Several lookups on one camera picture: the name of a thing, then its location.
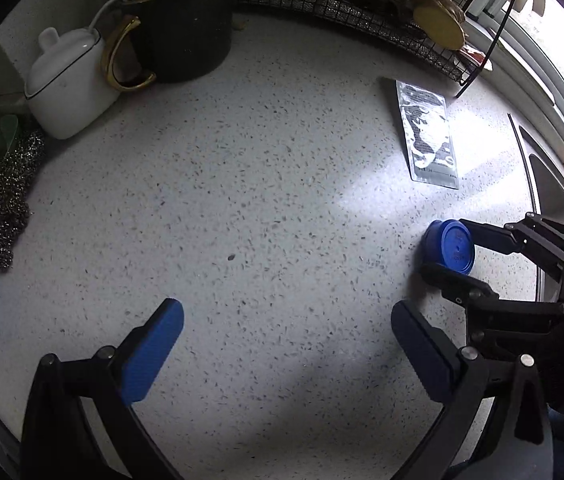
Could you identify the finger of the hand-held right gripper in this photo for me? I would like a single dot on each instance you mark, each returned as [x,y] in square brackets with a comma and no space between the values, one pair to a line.
[507,320]
[537,240]

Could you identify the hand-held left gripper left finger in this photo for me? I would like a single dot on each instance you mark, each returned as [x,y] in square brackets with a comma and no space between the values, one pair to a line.
[154,350]

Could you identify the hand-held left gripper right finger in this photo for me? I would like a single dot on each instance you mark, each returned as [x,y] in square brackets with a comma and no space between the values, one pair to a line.
[422,355]

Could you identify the blue bottle cap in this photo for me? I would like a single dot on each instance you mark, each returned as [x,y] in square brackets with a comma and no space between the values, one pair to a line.
[454,247]

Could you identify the stainless steel sink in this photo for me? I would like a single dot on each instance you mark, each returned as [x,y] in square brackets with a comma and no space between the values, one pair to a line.
[552,180]

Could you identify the flat printed plastic packet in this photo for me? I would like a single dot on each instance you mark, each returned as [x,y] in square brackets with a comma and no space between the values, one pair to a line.
[427,135]

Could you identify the red packet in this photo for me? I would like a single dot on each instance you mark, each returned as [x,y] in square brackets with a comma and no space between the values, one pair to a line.
[477,57]

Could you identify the steel wool scrubber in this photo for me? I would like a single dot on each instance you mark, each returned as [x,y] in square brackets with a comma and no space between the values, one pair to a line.
[6,200]

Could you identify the white ceramic jar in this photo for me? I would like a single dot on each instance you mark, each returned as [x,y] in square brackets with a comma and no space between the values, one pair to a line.
[66,90]

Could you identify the white ceramic spoon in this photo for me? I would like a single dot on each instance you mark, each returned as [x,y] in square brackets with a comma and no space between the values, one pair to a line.
[101,12]

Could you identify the white window frame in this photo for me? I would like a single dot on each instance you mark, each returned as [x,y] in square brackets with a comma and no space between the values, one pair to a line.
[532,60]

